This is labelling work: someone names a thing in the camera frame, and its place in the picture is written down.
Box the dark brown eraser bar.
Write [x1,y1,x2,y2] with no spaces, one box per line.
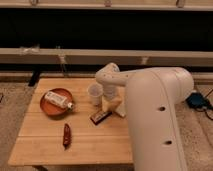
[90,110,112,125]

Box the white tube bottle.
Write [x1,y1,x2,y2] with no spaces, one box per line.
[44,91,73,109]

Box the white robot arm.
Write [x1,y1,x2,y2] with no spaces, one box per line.
[95,63,194,171]

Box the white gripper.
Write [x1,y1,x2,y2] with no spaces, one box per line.
[102,96,126,118]

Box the blue black device on floor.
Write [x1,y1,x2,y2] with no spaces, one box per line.
[186,92,210,109]

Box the wooden table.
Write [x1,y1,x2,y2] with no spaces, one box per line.
[8,78,132,166]

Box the red chili pepper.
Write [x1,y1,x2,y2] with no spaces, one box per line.
[63,123,71,149]

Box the clear plastic cup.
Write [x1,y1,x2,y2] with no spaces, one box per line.
[87,83,103,106]

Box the orange round plate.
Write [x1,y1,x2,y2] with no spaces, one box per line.
[40,88,74,116]

